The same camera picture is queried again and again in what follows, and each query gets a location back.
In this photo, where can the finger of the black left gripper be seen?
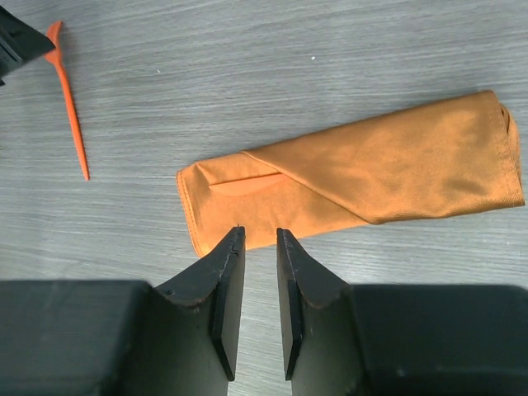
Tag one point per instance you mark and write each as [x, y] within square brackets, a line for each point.
[20, 43]

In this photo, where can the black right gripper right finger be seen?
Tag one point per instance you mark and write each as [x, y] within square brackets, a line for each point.
[315, 316]

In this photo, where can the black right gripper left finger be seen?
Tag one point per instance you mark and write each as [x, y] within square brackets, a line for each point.
[207, 299]

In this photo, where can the orange plastic fork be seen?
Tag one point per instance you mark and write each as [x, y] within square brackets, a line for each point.
[55, 57]

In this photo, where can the orange cloth napkin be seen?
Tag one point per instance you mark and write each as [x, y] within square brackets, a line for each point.
[458, 156]

